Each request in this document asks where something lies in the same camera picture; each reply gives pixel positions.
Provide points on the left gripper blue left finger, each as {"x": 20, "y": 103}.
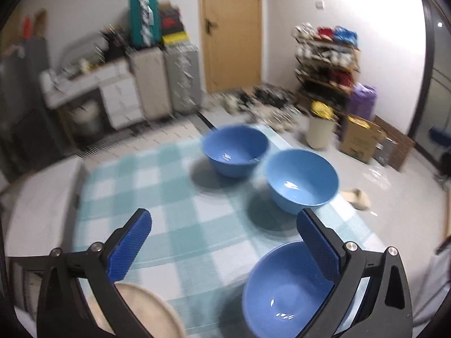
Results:
{"x": 62, "y": 308}

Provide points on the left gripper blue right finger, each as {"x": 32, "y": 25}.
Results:
{"x": 370, "y": 296}

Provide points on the cream plate stack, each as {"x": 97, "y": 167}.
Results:
{"x": 156, "y": 315}

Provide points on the blue bowl front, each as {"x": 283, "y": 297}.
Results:
{"x": 285, "y": 290}

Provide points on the blue bowl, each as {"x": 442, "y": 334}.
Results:
{"x": 285, "y": 290}
{"x": 235, "y": 151}
{"x": 299, "y": 179}

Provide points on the blue bowl back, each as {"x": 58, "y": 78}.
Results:
{"x": 235, "y": 151}

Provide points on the grey side table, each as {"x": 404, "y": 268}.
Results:
{"x": 44, "y": 213}

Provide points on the beige slipper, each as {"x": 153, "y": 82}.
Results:
{"x": 357, "y": 198}

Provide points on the teal checkered tablecloth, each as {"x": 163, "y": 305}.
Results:
{"x": 208, "y": 231}

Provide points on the cardboard box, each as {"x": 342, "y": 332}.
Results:
{"x": 360, "y": 138}

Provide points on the dark grey refrigerator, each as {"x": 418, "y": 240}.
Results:
{"x": 28, "y": 120}

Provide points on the cream trash bin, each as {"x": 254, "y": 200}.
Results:
{"x": 322, "y": 123}

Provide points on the woven laundry basket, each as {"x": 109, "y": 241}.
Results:
{"x": 86, "y": 119}

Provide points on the purple bag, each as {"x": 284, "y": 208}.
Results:
{"x": 362, "y": 101}

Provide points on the white drawer desk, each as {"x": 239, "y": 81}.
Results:
{"x": 113, "y": 81}

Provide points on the wooden shoe rack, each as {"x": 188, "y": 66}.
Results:
{"x": 327, "y": 64}

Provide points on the beige suitcase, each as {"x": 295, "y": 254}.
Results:
{"x": 149, "y": 69}

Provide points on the silver suitcase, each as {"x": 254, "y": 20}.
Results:
{"x": 183, "y": 74}

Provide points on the teal suitcase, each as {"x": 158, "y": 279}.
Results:
{"x": 144, "y": 23}

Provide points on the stack of shoe boxes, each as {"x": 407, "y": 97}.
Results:
{"x": 172, "y": 27}

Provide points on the wooden door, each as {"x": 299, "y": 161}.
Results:
{"x": 231, "y": 35}

